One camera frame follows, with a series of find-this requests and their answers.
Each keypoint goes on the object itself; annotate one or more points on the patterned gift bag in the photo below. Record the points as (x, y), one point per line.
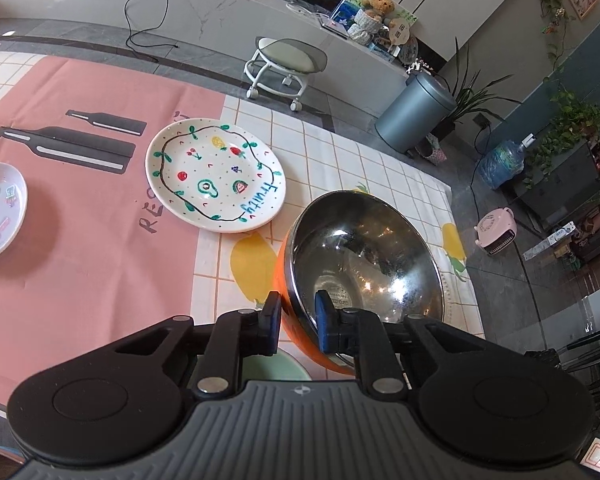
(432, 150)

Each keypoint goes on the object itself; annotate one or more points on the patterned decorative plate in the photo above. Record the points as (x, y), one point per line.
(409, 51)

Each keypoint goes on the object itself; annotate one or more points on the checkered lemon tablecloth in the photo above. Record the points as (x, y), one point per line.
(380, 175)

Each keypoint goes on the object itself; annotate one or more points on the brown teddy bear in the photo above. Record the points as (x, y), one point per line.
(379, 6)

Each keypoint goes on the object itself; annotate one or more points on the pale green bowl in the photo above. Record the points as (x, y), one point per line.
(280, 367)

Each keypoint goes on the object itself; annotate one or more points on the orange steel bowl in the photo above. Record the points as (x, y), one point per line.
(360, 250)

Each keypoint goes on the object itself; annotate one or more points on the white marble tv console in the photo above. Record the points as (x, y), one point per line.
(205, 10)

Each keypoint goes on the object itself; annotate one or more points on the dark cabinet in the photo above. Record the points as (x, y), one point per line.
(565, 185)

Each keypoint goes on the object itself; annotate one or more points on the bushy green pothos plant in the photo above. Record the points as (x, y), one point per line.
(572, 125)

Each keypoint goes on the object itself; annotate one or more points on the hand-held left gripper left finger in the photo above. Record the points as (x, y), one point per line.
(273, 322)

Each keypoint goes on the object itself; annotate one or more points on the blue water jug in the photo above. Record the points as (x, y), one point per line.
(502, 162)

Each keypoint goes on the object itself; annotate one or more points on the long leaf potted plant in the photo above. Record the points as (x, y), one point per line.
(467, 95)

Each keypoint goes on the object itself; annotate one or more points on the small white sticker plate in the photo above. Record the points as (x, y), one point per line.
(0, 210)

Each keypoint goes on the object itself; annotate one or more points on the grey trash can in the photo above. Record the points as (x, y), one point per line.
(415, 110)

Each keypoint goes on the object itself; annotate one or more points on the pink placemat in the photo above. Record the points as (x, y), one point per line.
(80, 270)

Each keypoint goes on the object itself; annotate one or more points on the fruit pattern white plate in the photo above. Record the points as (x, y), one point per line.
(215, 175)

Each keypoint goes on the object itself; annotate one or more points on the pink space heater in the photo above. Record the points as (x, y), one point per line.
(495, 230)

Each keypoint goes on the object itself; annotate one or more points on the long white box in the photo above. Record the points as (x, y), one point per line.
(550, 243)

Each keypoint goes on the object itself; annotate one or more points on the hanging ivy plant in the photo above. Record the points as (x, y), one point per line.
(555, 15)

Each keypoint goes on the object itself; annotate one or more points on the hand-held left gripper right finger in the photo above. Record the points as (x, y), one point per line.
(324, 322)

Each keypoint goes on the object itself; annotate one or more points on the round hand fan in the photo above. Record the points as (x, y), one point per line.
(401, 32)

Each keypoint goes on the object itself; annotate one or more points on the white rolling stool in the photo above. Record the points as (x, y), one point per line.
(285, 57)

